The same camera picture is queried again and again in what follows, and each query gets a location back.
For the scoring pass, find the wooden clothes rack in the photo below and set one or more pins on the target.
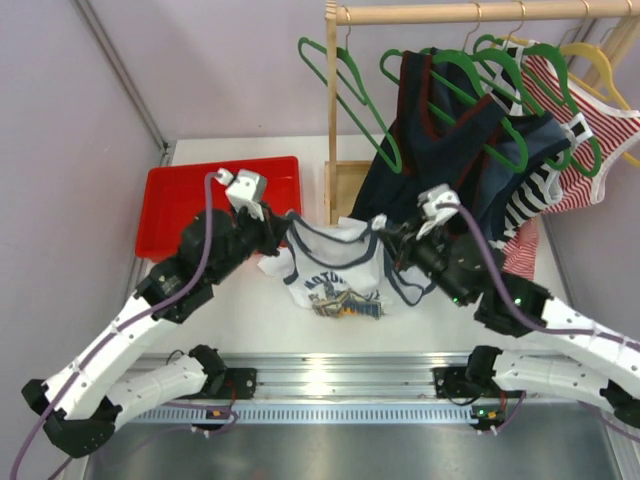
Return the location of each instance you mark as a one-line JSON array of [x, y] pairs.
[[340, 176]]

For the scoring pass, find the navy maroon-trimmed tank top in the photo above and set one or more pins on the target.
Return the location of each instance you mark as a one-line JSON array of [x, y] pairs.
[[440, 139]]

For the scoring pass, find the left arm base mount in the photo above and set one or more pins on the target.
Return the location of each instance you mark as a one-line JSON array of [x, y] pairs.
[[231, 384]]

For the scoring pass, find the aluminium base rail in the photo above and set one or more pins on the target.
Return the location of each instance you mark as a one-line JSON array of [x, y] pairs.
[[316, 389]]

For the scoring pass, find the green hanger with navy top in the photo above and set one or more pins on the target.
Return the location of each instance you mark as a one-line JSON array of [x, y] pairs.
[[464, 63]]

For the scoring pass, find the yellow hanger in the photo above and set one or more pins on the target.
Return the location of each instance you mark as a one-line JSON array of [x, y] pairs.
[[600, 62]]

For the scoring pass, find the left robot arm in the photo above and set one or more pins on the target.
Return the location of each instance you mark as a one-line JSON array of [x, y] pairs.
[[87, 402]]

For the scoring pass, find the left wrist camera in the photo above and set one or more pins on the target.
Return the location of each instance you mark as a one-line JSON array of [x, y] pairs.
[[244, 189]]

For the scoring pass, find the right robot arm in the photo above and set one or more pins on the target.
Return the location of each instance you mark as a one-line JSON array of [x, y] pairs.
[[598, 367]]

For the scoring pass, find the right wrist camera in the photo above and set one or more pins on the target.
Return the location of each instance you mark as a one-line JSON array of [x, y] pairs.
[[437, 205]]

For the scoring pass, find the black white striped tank top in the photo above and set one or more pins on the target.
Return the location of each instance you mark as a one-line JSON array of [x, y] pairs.
[[509, 200]]

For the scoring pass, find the red white striped tank top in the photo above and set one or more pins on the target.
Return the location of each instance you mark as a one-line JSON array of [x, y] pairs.
[[598, 133]]

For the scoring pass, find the red plastic tray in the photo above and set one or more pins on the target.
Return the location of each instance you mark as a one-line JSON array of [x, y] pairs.
[[175, 194]]

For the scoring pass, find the white printed tank top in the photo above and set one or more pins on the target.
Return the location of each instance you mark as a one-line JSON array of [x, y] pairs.
[[343, 270]]

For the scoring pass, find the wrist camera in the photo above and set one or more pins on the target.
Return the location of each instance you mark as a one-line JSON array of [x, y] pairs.
[[244, 189], [437, 205]]

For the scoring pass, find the green hanger with striped top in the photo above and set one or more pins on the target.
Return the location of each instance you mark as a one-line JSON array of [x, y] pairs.
[[550, 55]]

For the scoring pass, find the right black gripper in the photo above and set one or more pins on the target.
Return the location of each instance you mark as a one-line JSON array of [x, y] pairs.
[[402, 242]]

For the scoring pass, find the green hanger with blue top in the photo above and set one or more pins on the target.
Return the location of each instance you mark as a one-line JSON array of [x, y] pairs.
[[499, 57]]

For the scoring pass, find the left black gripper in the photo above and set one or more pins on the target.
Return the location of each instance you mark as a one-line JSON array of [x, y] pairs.
[[270, 228]]

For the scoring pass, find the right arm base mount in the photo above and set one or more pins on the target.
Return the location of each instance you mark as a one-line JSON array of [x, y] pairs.
[[452, 385]]

